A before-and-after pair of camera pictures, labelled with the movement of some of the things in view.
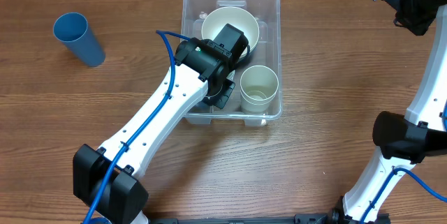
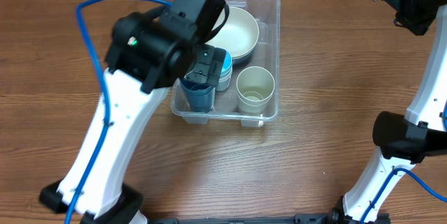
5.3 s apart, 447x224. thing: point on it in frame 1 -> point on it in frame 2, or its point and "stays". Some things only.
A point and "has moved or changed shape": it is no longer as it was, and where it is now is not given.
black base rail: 297,218 stays
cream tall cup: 258,85 stays
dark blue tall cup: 73,28 has moved or changed shape
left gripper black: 220,79 -> 203,57
